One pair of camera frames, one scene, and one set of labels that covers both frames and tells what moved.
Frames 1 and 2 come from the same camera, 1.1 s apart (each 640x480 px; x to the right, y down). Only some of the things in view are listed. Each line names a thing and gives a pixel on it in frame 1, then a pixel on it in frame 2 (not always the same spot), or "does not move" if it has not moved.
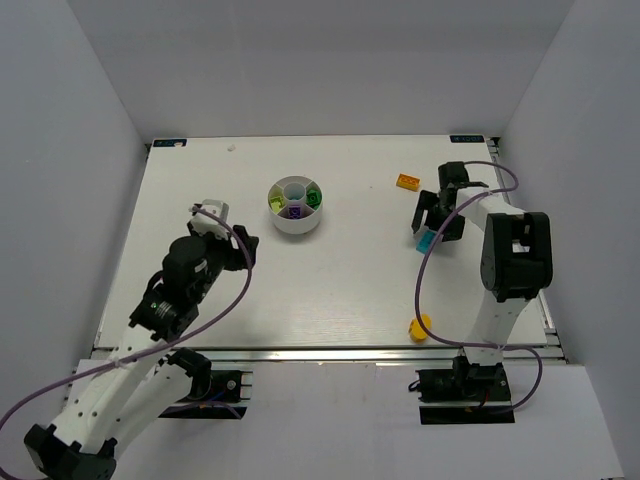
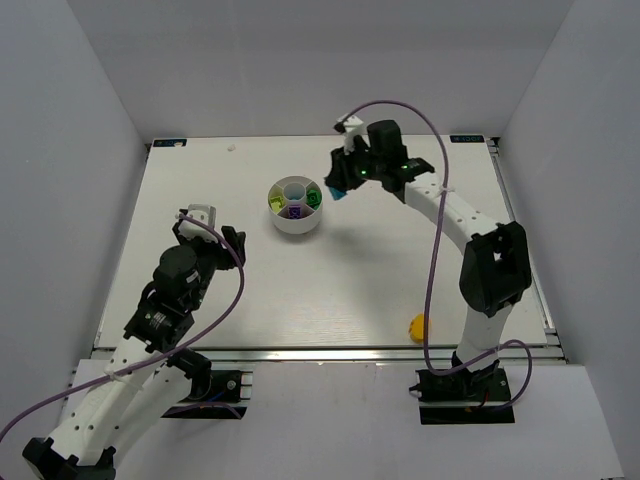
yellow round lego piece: (416, 332) does not move
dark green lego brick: (314, 199) does not move
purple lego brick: (294, 211) does not move
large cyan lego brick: (424, 241) -> (337, 194)
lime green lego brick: (277, 202) does not move
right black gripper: (445, 206) -> (345, 172)
